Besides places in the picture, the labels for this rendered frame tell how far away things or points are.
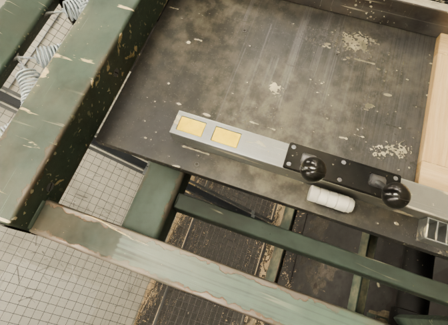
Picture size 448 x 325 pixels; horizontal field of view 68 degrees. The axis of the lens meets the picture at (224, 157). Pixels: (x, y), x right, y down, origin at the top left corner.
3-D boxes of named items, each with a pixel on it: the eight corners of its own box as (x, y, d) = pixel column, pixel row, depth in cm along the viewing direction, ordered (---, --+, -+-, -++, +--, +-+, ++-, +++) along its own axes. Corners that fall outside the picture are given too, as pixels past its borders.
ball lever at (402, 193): (381, 193, 59) (409, 216, 46) (360, 186, 59) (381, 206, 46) (389, 173, 58) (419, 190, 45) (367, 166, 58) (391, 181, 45)
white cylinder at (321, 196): (305, 201, 61) (348, 216, 60) (309, 197, 59) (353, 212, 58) (309, 187, 62) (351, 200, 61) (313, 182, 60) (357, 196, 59)
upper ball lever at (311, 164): (315, 172, 60) (323, 188, 47) (294, 166, 61) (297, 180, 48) (321, 152, 60) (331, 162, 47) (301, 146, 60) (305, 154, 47)
